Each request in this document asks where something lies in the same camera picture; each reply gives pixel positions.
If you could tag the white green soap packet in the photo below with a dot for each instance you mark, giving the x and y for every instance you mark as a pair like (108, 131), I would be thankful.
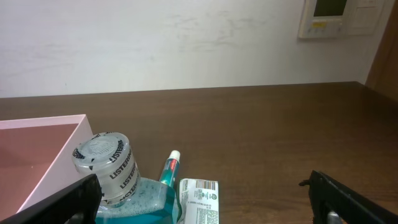
(199, 201)

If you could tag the white wall control panel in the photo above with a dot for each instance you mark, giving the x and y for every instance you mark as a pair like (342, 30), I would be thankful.
(324, 19)

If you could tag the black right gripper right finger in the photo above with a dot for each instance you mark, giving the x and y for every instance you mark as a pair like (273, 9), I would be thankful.
(333, 202)

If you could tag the blue Listerine mouthwash bottle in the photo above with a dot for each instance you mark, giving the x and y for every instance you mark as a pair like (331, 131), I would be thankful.
(126, 196)

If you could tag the teal Colgate toothpaste tube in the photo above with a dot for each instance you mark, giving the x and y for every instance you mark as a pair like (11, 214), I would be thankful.
(170, 169)

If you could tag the pink open box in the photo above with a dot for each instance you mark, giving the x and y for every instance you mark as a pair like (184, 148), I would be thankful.
(36, 158)

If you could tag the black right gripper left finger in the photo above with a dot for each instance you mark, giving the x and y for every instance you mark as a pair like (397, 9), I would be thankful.
(77, 203)

